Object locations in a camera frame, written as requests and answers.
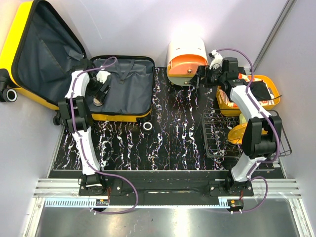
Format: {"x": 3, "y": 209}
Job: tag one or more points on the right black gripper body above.
{"x": 213, "y": 77}

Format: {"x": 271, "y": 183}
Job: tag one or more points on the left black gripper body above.
{"x": 93, "y": 87}

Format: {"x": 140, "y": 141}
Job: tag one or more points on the orange strap wristwatch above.
{"x": 97, "y": 103}

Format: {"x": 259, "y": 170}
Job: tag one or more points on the white pink drawer cabinet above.
{"x": 184, "y": 56}

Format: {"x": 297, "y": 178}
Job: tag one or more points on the yellow plastic basket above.
{"x": 230, "y": 109}

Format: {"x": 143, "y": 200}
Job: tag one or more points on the black drawstring pouch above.
{"x": 261, "y": 92}

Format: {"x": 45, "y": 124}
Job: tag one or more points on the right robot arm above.
{"x": 261, "y": 138}

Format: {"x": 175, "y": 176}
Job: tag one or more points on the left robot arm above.
{"x": 76, "y": 116}

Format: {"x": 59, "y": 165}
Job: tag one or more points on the pale green cup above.
{"x": 242, "y": 119}

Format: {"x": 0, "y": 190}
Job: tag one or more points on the black marble pattern mat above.
{"x": 176, "y": 141}

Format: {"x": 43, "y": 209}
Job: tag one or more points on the yellow ceramic dish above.
{"x": 235, "y": 135}

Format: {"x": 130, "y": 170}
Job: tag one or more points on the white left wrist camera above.
{"x": 103, "y": 77}

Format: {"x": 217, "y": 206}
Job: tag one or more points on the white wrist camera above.
{"x": 103, "y": 77}
{"x": 216, "y": 59}

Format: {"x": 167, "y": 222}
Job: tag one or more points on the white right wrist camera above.
{"x": 216, "y": 59}

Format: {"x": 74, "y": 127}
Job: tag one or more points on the black wire rack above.
{"x": 216, "y": 128}

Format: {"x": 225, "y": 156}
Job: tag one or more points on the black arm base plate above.
{"x": 206, "y": 183}

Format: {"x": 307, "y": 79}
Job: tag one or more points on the aluminium frame rail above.
{"x": 65, "y": 193}

